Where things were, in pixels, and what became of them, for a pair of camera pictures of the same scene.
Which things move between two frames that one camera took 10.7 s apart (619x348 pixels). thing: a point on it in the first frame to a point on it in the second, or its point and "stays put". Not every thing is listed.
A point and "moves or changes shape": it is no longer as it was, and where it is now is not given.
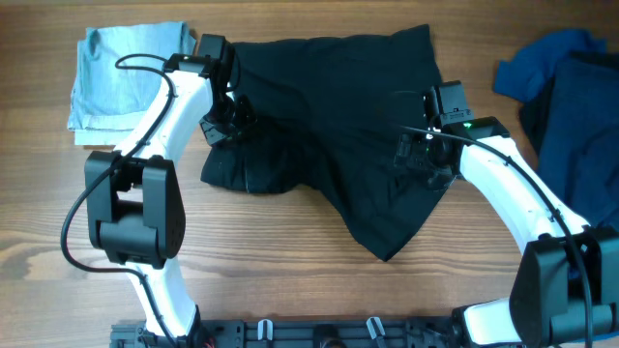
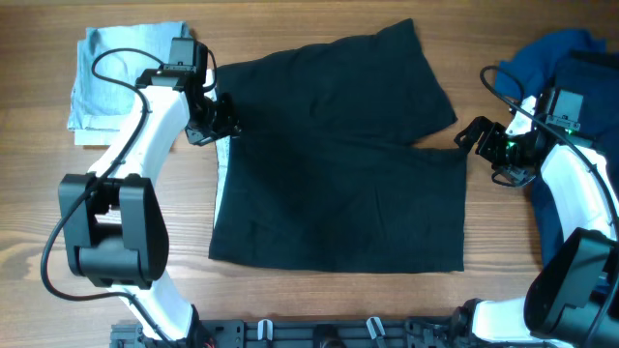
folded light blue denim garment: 107,101 stays put
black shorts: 324,114 moves or changes shape
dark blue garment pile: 570,84 stays put
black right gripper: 409,153 to 493,132
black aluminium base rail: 325,333 stays put
